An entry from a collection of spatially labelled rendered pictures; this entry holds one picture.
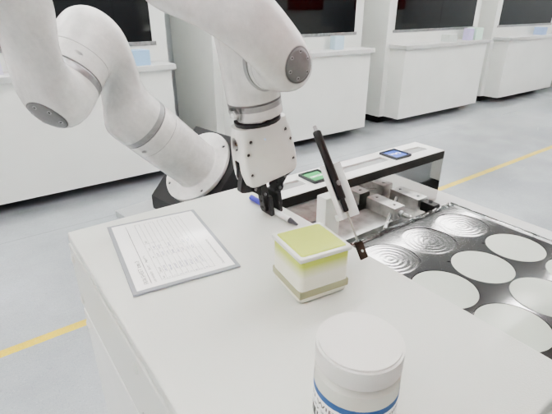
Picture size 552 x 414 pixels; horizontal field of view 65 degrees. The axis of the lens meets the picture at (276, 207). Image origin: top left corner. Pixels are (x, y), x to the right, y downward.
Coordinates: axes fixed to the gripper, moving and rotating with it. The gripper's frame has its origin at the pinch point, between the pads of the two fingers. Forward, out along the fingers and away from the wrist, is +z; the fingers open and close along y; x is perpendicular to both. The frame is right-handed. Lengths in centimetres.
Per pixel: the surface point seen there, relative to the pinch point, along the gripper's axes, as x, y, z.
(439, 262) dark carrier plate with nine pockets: -22.0, 18.1, 12.0
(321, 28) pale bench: 288, 264, 33
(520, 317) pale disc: -37.4, 14.9, 11.5
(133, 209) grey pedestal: 47, -13, 15
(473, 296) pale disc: -30.8, 13.9, 11.3
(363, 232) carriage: -4.4, 17.9, 13.9
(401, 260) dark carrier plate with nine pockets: -17.7, 13.3, 11.2
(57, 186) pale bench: 266, -13, 84
